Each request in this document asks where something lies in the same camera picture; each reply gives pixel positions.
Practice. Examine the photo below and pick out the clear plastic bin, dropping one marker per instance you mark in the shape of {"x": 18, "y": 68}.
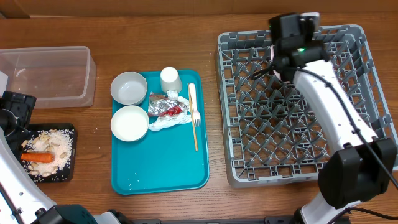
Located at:
{"x": 58, "y": 77}

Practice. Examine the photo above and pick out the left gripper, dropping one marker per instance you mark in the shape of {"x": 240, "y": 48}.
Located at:
{"x": 21, "y": 105}

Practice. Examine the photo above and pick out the grey plastic dishwasher rack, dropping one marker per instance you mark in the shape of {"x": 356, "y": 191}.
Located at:
{"x": 270, "y": 134}

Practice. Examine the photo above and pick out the white bowl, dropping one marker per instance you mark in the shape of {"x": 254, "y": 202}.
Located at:
{"x": 129, "y": 123}

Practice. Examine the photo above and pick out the teal plastic serving tray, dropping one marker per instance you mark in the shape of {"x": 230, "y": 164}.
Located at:
{"x": 164, "y": 160}

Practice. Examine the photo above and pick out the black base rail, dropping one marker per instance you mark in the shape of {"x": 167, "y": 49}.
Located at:
{"x": 267, "y": 220}

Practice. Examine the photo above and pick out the pink round plate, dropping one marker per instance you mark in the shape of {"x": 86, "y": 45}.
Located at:
{"x": 272, "y": 54}

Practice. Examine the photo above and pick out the white paper cup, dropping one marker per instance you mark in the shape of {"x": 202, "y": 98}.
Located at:
{"x": 170, "y": 80}

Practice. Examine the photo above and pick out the orange carrot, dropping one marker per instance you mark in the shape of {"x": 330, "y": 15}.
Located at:
{"x": 38, "y": 157}

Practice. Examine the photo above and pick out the white plastic fork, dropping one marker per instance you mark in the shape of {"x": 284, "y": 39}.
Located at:
{"x": 195, "y": 113}

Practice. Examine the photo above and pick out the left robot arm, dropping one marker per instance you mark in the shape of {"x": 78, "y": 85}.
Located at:
{"x": 21, "y": 200}

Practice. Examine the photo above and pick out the grey bowl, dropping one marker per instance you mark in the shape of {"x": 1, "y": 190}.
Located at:
{"x": 129, "y": 88}

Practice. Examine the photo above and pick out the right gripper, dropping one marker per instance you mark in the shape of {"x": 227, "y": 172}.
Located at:
{"x": 321, "y": 46}

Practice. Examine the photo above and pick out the pile of rice and peanuts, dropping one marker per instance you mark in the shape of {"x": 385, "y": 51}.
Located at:
{"x": 53, "y": 146}

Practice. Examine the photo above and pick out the foil snack wrapper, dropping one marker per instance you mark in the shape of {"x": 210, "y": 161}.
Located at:
{"x": 161, "y": 105}

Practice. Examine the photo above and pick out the wooden chopstick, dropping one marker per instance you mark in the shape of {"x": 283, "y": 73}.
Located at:
{"x": 193, "y": 125}

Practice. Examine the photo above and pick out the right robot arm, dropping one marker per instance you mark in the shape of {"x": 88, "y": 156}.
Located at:
{"x": 361, "y": 163}

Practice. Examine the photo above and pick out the crumpled white tissue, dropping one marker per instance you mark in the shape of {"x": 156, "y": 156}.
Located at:
{"x": 162, "y": 122}

